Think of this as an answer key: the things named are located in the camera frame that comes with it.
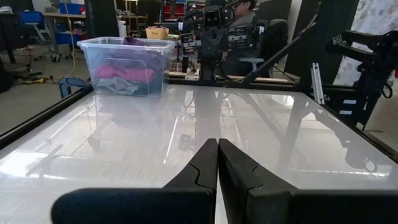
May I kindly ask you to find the yellow cable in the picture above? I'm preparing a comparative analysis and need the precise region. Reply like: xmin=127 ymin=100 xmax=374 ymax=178
xmin=63 ymin=0 xmax=78 ymax=79

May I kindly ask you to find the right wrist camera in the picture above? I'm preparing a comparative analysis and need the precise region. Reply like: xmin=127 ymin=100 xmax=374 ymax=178
xmin=203 ymin=4 xmax=223 ymax=29

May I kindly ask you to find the black aluminium table frame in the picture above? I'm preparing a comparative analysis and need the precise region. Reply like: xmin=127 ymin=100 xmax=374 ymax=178
xmin=0 ymin=0 xmax=398 ymax=165

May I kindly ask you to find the black office chair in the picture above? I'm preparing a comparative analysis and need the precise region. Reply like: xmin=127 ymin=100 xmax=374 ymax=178
xmin=238 ymin=18 xmax=289 ymax=78

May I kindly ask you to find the magenta towel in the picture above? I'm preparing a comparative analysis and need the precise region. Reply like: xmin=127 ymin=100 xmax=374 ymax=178
xmin=93 ymin=63 xmax=157 ymax=85

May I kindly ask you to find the white bottle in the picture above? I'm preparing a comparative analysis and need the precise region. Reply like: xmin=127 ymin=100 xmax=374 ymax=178
xmin=118 ymin=19 xmax=128 ymax=39

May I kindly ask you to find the black curtain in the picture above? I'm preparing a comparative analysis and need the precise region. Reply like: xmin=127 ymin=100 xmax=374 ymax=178
xmin=284 ymin=0 xmax=359 ymax=85

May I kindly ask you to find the tan cardboard box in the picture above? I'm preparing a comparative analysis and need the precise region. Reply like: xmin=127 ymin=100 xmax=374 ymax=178
xmin=145 ymin=26 xmax=170 ymax=40

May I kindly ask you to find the clear plastic storage bin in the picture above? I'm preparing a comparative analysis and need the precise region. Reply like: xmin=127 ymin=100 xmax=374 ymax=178
xmin=76 ymin=36 xmax=177 ymax=98

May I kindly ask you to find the blue storage crate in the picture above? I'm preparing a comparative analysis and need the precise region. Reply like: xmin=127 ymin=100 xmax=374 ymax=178
xmin=58 ymin=2 xmax=87 ymax=16

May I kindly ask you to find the purple towel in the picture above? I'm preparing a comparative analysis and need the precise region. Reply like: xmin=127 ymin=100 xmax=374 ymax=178
xmin=98 ymin=36 xmax=166 ymax=73

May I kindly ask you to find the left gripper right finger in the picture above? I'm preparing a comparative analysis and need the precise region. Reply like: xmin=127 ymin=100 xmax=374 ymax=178
xmin=218 ymin=138 xmax=299 ymax=224

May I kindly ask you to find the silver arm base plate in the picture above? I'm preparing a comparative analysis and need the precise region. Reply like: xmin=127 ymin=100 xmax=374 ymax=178
xmin=184 ymin=68 xmax=200 ymax=82

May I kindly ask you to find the white patterned curtain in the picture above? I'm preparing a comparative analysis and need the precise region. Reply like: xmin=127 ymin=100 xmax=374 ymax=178
xmin=332 ymin=0 xmax=398 ymax=87

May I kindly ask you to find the grey towel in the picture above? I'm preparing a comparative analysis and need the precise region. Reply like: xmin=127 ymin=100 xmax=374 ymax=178
xmin=95 ymin=76 xmax=139 ymax=96

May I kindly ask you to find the silver aluminium extrusion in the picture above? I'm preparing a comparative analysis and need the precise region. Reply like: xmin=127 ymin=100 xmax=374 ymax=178
xmin=310 ymin=62 xmax=326 ymax=106

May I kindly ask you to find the blue chair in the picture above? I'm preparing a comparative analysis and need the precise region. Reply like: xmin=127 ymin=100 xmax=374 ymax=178
xmin=19 ymin=10 xmax=62 ymax=62

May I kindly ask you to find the dark green towel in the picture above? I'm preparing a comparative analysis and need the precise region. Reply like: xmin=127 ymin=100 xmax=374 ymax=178
xmin=136 ymin=67 xmax=166 ymax=96

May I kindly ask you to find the black equipment stand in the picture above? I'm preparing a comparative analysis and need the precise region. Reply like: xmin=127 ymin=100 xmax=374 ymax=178
xmin=324 ymin=29 xmax=398 ymax=132

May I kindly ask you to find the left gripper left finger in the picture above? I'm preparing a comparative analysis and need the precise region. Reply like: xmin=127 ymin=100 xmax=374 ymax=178
xmin=162 ymin=138 xmax=219 ymax=224

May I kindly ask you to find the person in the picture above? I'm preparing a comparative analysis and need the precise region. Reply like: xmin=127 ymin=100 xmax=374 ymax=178
xmin=221 ymin=0 xmax=290 ymax=78

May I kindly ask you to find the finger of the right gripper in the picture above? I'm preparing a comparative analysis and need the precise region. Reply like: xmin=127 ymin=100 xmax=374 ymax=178
xmin=213 ymin=27 xmax=230 ymax=60
xmin=198 ymin=28 xmax=215 ymax=60

